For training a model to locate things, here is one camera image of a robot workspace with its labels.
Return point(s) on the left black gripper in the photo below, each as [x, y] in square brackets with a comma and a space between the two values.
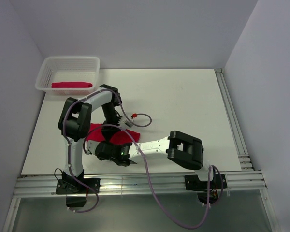
[108, 131]

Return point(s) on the red t shirt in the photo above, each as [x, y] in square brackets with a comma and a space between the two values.
[119, 138]
[71, 85]

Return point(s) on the white plastic basket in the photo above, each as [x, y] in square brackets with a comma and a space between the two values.
[58, 69]

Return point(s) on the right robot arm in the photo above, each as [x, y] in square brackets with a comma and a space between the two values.
[182, 149]

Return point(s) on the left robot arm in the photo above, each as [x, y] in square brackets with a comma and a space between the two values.
[74, 123]

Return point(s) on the rolled red t shirt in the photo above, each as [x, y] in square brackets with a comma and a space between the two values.
[71, 85]

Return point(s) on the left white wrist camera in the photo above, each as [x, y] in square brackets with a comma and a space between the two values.
[124, 123]

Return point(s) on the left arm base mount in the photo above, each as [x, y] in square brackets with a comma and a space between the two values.
[76, 193]

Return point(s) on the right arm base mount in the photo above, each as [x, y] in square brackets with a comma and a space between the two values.
[218, 182]

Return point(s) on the aluminium right rail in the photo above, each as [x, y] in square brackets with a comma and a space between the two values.
[240, 144]

